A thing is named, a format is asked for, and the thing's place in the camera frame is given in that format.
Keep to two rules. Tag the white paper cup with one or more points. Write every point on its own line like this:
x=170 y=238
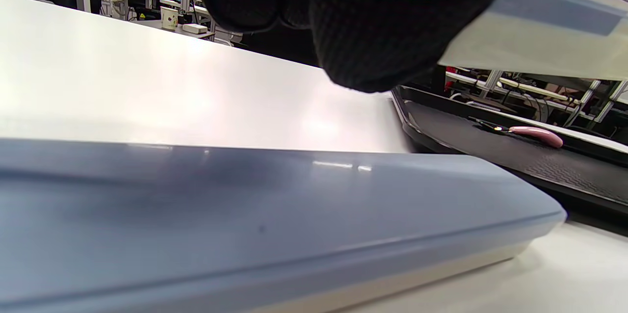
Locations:
x=169 y=17

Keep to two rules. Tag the person's left hand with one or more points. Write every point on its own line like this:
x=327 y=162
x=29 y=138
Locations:
x=382 y=23

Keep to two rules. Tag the white rectangular box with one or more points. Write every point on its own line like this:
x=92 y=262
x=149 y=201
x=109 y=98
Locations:
x=195 y=29

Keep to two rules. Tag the black plastic tray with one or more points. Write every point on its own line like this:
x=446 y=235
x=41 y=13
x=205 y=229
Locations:
x=564 y=170

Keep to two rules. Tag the blue slide lunch box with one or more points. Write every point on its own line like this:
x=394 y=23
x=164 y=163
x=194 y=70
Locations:
x=245 y=215
x=539 y=33

